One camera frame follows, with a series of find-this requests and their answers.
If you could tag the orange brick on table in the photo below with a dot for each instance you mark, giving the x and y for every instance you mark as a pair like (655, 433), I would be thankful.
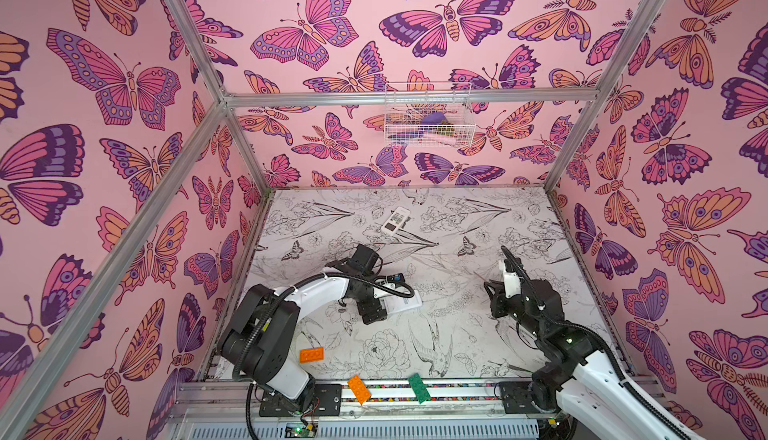
(311, 355)

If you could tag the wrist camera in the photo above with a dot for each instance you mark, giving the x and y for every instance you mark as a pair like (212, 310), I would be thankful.
(511, 277)
(394, 280)

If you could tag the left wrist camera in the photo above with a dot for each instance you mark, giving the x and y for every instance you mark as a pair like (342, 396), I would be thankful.
(394, 280)

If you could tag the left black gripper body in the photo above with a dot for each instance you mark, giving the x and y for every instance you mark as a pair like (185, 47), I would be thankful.
(365, 297)

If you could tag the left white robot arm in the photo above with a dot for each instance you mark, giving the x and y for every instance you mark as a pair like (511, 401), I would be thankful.
(258, 338)

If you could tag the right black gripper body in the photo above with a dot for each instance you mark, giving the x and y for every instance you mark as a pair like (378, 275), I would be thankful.
(500, 295)

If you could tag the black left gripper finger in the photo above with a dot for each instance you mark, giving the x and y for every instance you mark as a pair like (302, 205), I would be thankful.
(367, 317)
(380, 314)

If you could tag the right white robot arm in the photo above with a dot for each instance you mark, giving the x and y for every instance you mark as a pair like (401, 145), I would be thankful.
(581, 378)

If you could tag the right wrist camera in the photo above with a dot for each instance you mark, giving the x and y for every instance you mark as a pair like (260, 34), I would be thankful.
(511, 277)

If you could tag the green brick on rail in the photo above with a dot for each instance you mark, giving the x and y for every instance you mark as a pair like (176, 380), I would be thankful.
(419, 388)

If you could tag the aluminium cage frame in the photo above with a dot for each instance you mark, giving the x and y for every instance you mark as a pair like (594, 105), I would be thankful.
(132, 203)

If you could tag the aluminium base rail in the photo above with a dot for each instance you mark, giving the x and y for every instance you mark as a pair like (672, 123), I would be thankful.
(492, 408)

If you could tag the orange brick on rail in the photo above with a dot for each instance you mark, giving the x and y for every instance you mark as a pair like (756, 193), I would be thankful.
(359, 390)

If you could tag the small circuit board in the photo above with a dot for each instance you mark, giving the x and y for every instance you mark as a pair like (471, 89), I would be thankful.
(300, 430)

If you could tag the white wire basket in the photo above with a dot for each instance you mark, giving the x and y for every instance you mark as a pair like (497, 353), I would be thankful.
(430, 118)

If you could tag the white remote control far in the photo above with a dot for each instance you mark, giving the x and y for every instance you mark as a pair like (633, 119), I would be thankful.
(396, 221)

